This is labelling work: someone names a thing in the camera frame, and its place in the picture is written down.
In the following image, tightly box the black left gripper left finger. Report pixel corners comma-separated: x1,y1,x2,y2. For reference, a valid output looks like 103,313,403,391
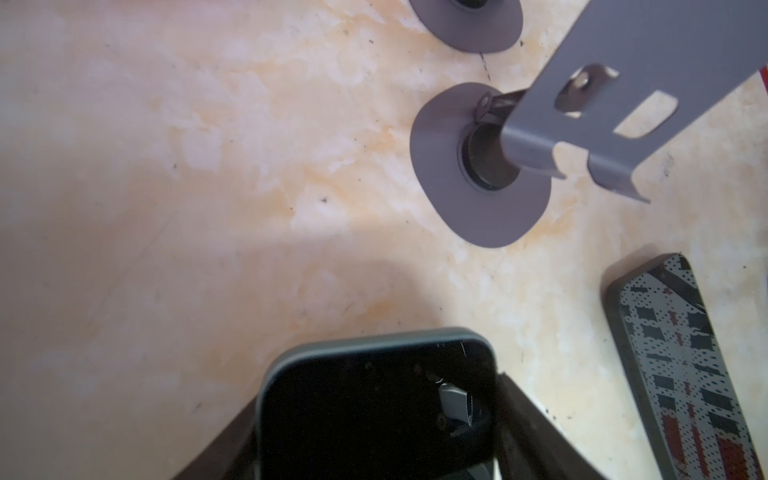
173,397,258,480

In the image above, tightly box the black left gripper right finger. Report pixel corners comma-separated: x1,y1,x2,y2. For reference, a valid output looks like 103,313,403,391
494,374,603,480

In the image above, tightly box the black phone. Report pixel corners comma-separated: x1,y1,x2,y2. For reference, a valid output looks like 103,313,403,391
255,328,497,479
602,253,766,479

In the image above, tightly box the grey phone stand centre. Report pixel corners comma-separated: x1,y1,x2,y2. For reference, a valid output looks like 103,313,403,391
410,1,767,248

